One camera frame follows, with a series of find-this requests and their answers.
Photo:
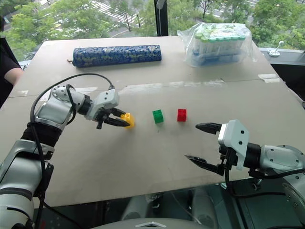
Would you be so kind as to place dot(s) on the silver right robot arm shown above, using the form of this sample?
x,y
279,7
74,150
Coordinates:
x,y
281,155

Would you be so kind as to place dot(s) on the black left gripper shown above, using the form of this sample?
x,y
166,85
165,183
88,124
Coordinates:
x,y
103,114

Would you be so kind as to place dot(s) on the red toy brick cube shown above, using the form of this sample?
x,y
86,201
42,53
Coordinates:
x,y
182,115

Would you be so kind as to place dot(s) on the black window frame post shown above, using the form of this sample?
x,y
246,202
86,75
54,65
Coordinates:
x,y
160,16

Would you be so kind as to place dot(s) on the grey rounded shape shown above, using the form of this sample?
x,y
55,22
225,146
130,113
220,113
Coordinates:
x,y
203,207
137,207

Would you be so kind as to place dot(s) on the blue patterned fabric roll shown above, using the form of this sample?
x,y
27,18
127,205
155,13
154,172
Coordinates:
x,y
116,55

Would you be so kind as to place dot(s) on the silver robot torso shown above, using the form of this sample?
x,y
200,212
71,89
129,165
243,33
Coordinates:
x,y
147,224

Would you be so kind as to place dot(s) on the person in black shirt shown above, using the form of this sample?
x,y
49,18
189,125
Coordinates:
x,y
6,59

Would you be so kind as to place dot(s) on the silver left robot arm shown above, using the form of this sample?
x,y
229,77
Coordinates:
x,y
21,167

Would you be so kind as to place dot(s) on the yellow toy brick cube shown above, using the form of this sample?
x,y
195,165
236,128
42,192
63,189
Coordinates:
x,y
131,120

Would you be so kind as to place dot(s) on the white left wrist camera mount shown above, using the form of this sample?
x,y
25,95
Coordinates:
x,y
107,97

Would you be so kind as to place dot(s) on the person's bare forearm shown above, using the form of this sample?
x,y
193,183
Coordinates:
x,y
14,74

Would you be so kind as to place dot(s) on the clear bag of bottles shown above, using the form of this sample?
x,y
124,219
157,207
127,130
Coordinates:
x,y
216,45

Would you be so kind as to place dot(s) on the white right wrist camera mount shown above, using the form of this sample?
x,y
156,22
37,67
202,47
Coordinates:
x,y
234,140

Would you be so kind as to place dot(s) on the clear tape strip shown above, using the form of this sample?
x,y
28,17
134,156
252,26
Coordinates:
x,y
269,77

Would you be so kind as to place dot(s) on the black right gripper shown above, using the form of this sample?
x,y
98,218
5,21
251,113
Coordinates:
x,y
230,157

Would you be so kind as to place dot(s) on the green toy brick cube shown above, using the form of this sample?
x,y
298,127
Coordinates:
x,y
158,117

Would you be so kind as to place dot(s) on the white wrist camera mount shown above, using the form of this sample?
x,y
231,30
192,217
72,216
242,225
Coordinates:
x,y
234,140
107,97

